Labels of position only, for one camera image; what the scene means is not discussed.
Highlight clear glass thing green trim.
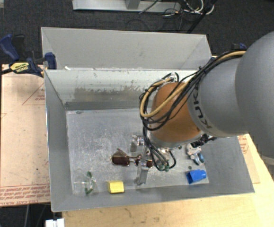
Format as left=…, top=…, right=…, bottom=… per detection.
left=74, top=171, right=97, bottom=196

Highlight grey metal bin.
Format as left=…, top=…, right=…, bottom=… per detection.
left=41, top=26, right=256, bottom=213

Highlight blue block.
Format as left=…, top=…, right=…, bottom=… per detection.
left=186, top=169, right=207, bottom=185

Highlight yellow sponge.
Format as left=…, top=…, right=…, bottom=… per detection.
left=106, top=180, right=125, bottom=194

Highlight brown sunglasses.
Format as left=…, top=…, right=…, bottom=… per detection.
left=110, top=148, right=154, bottom=169

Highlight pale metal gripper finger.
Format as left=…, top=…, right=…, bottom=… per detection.
left=133, top=160, right=149, bottom=186
left=130, top=134, right=145, bottom=153

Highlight black cylinder on white bracket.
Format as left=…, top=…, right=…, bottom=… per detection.
left=186, top=134, right=217, bottom=165

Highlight brown cardboard board red print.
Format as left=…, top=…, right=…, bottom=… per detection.
left=0, top=64, right=261, bottom=208

